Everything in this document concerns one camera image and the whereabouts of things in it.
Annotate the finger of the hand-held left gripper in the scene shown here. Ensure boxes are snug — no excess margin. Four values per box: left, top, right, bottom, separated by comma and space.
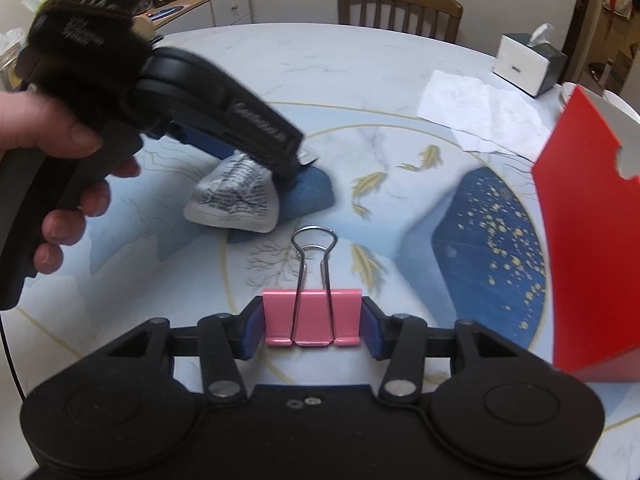
170, 124, 237, 161
270, 142, 308, 182

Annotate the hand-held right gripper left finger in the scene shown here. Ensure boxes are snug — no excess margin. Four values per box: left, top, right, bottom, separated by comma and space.
102, 297, 265, 405

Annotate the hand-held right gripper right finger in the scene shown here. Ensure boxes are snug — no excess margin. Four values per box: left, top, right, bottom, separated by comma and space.
361, 296, 523, 405

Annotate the pink binder clip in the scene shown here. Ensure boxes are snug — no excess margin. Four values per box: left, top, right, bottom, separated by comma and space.
262, 226, 364, 349

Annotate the silver foil packet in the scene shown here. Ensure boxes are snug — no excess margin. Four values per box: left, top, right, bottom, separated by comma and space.
183, 147, 320, 235

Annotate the red cardboard box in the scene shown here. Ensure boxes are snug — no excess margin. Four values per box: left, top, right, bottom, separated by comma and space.
530, 84, 640, 384

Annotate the person's left hand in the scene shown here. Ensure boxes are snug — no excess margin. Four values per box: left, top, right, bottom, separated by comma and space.
0, 92, 144, 277

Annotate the white sideboard cabinet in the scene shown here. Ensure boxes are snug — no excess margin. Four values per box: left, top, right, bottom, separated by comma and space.
144, 0, 254, 32

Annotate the wooden slat-back chair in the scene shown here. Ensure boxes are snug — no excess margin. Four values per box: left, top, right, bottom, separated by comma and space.
337, 0, 464, 44

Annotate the white paper sheet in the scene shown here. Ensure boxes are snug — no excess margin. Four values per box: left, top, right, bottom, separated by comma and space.
417, 69, 551, 159

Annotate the white green tissue box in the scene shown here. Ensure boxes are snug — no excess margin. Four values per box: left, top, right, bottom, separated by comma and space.
494, 23, 569, 99

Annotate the stack of white bowls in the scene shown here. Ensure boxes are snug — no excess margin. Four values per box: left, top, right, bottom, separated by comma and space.
557, 82, 582, 112

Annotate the white bowl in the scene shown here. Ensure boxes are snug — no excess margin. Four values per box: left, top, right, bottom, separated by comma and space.
601, 88, 640, 122

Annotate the black cable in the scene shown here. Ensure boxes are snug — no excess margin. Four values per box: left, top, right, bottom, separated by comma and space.
0, 309, 27, 404

